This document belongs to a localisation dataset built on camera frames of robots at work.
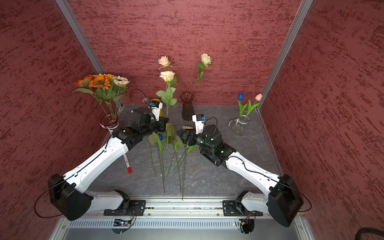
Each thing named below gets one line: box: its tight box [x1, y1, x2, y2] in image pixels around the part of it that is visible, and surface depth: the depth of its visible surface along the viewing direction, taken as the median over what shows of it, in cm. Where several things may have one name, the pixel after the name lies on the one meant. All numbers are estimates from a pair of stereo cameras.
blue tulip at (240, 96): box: [237, 92, 248, 118], surface depth 92 cm
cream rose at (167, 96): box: [155, 70, 178, 148], surface depth 75 cm
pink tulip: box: [246, 93, 263, 116], surface depth 91 cm
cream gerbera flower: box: [112, 75, 130, 102], surface depth 80 cm
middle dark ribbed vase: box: [179, 92, 195, 121], surface depth 103 cm
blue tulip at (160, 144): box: [157, 134, 164, 157], surface depth 98 cm
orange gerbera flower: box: [72, 74, 109, 119], surface depth 74 cm
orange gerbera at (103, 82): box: [89, 75, 112, 118], surface depth 72 cm
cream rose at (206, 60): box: [189, 53, 213, 98], surface depth 92 cm
